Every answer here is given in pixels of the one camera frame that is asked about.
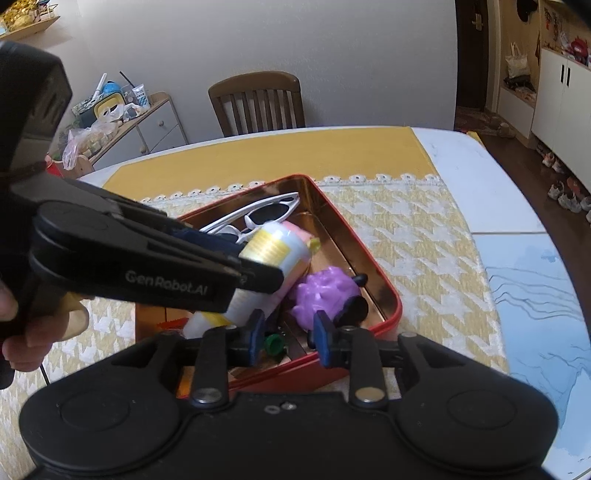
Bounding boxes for pink tube candy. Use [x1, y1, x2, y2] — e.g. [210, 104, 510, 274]
[281, 221, 322, 256]

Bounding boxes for yellow houndstooth table mat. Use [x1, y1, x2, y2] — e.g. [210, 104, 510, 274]
[0, 126, 512, 480]

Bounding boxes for white yellow supplement bottle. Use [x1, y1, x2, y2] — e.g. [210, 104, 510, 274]
[182, 222, 314, 339]

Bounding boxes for person left hand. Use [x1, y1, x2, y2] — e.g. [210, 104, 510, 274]
[2, 293, 93, 372]

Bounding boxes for yellow blue cartoon holder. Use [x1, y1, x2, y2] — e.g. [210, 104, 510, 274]
[72, 81, 124, 128]

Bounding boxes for purple spiky toy figure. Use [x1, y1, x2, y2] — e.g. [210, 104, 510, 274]
[288, 266, 369, 332]

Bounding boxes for white drawer sideboard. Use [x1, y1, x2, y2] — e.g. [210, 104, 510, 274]
[62, 92, 188, 178]

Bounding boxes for red square metal tin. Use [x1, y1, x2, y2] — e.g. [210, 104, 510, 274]
[134, 173, 404, 394]

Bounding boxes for wooden slatted chair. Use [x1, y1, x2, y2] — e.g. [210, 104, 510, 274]
[208, 71, 305, 137]

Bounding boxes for white sunglasses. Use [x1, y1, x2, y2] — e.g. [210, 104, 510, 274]
[200, 192, 301, 244]

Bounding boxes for wooden wall shelf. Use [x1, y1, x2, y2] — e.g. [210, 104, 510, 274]
[0, 15, 60, 42]

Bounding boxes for white tote bag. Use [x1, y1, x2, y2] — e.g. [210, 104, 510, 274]
[505, 42, 531, 79]

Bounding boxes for white wall cabinet unit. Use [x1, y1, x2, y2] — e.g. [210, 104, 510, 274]
[496, 0, 591, 195]

